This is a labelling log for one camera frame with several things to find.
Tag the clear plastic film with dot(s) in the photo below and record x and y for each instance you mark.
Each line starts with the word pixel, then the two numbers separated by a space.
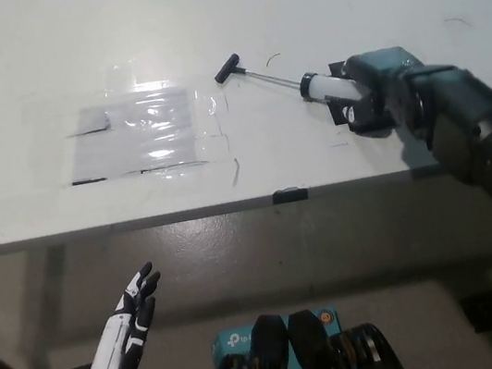
pixel 213 110

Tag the clear plastic sheet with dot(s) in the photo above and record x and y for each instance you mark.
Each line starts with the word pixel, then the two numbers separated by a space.
pixel 136 141

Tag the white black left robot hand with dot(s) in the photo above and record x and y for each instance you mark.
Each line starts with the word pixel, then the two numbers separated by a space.
pixel 113 350

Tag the small white air pump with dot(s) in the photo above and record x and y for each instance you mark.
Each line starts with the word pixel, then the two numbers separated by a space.
pixel 326 86

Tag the black tape piece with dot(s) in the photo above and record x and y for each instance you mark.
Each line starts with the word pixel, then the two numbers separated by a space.
pixel 290 194

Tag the black pump holder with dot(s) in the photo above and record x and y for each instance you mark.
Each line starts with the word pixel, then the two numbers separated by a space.
pixel 337 111

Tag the teal black right robot hand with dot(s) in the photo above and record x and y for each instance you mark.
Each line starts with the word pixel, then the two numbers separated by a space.
pixel 381 79

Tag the teal router box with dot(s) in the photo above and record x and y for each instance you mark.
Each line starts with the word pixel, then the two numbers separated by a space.
pixel 231 343

